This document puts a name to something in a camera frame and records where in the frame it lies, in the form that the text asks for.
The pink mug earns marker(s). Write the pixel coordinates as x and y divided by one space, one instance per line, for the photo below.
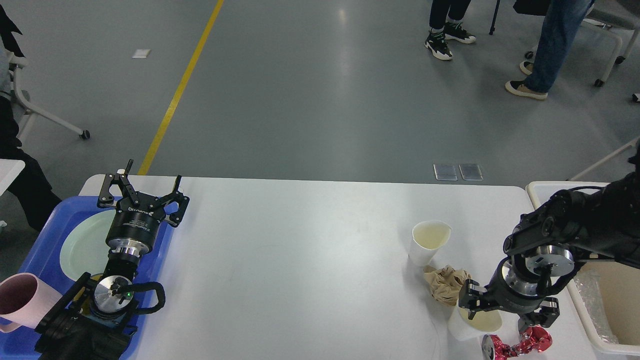
25 300

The small white side table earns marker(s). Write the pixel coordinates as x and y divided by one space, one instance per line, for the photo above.
9 171

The foil sheet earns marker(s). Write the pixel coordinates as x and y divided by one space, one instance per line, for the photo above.
587 285

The white office chair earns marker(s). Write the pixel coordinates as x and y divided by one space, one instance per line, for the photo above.
622 14

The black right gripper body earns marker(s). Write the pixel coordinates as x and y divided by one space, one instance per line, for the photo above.
509 293

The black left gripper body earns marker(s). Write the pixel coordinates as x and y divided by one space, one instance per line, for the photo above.
134 230

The blue plastic tray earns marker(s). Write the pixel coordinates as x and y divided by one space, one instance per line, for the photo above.
43 260

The beige plastic bin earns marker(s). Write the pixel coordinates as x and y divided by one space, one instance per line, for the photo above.
619 286

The white chair at left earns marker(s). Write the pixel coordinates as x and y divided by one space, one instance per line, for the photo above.
17 109

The red candy wrapper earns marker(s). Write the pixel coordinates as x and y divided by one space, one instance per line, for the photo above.
532 339

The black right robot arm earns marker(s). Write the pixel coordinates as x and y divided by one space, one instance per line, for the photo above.
550 245

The mint green plate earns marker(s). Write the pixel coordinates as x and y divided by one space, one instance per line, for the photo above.
85 248

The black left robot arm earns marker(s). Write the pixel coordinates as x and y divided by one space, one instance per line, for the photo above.
90 321

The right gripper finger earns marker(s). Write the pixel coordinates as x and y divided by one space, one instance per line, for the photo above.
475 298
546 314

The crumpled brown napkin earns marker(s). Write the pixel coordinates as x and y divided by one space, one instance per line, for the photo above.
445 283

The person in blue jeans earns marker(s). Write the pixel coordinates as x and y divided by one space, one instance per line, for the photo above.
559 28

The white paper cup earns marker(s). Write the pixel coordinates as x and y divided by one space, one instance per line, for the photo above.
484 322
427 238

